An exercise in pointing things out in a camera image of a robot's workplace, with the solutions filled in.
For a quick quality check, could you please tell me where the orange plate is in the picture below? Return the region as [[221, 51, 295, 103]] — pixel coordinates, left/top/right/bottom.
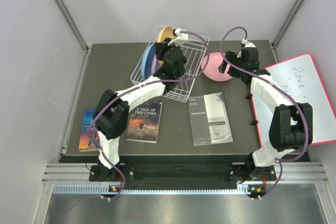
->
[[156, 26, 174, 42]]

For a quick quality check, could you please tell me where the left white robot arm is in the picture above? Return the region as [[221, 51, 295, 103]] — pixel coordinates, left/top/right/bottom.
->
[[92, 41, 187, 180]]

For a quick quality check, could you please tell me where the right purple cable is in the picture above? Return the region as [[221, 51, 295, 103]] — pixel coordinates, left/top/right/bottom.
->
[[220, 26, 309, 200]]

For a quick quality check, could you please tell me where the blue fantasy cover book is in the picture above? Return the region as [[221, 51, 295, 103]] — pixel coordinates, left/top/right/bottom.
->
[[78, 109, 99, 152]]

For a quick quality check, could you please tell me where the grey setup guide booklet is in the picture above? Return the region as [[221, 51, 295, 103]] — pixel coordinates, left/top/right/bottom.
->
[[187, 92, 233, 146]]

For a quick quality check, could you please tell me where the grey slotted cable duct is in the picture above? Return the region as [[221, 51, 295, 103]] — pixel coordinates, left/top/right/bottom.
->
[[52, 184, 263, 195]]

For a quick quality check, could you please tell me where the purple cable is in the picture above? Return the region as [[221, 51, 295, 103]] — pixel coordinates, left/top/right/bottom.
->
[[220, 26, 309, 200], [88, 31, 211, 200]]

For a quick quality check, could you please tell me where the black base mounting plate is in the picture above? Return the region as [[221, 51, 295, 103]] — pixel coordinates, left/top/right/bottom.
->
[[88, 163, 278, 183]]

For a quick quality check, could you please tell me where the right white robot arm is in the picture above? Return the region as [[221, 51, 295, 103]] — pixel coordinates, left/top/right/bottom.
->
[[218, 43, 313, 180]]

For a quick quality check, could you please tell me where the pink framed whiteboard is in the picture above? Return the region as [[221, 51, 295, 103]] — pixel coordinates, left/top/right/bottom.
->
[[266, 54, 335, 145]]

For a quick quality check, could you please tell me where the white wire dish rack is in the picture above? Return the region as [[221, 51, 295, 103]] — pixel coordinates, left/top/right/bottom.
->
[[130, 26, 209, 103]]

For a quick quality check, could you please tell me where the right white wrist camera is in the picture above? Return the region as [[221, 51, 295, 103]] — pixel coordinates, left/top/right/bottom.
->
[[237, 39, 258, 58]]

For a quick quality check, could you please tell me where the Tale of Two Cities book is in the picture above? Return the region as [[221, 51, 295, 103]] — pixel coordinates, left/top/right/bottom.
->
[[126, 101, 162, 144]]

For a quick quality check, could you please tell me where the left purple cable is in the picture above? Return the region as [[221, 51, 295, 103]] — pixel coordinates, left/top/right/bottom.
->
[[88, 31, 211, 200]]

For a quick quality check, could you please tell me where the pink plate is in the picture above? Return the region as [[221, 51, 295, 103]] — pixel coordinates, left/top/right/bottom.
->
[[201, 52, 233, 82]]

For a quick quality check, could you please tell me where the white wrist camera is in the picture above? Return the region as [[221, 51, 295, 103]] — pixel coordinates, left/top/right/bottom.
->
[[237, 39, 258, 58], [168, 28, 188, 47]]

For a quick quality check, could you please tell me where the aluminium frame rail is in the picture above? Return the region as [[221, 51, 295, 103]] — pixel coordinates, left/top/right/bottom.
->
[[43, 162, 328, 184]]

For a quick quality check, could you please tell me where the blue plate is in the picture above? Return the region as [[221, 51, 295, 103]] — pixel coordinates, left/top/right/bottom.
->
[[141, 45, 156, 80]]

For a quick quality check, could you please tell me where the purple plate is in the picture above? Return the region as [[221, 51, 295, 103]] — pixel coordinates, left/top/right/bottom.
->
[[151, 59, 161, 75]]

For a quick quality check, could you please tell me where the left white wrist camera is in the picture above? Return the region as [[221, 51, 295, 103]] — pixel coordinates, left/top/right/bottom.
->
[[168, 28, 188, 47]]

